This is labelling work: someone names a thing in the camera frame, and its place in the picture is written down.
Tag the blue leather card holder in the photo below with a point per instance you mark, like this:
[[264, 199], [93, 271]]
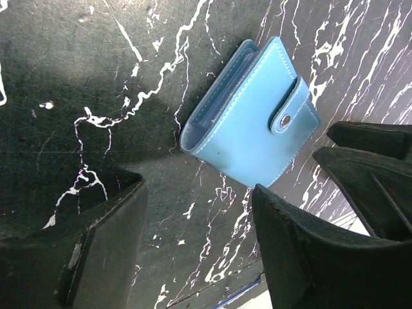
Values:
[[255, 118]]

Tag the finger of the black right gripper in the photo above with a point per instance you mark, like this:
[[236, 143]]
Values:
[[383, 139], [377, 187]]

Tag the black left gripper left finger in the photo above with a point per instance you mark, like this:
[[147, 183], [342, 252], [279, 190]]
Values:
[[87, 261]]

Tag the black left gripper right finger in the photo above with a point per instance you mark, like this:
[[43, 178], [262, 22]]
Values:
[[312, 263]]

